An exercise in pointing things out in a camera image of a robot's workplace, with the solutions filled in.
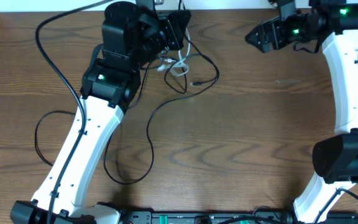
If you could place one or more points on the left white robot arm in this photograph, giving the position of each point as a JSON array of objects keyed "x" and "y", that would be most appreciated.
[{"x": 134, "y": 33}]

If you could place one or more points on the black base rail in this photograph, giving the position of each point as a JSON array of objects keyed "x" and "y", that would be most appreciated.
[{"x": 259, "y": 215}]

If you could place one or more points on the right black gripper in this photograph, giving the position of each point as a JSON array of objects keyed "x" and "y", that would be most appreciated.
[{"x": 273, "y": 25}]

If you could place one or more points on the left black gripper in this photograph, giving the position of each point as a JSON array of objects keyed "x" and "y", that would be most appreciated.
[{"x": 176, "y": 26}]

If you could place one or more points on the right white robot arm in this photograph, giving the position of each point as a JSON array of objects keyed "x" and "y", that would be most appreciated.
[{"x": 333, "y": 25}]

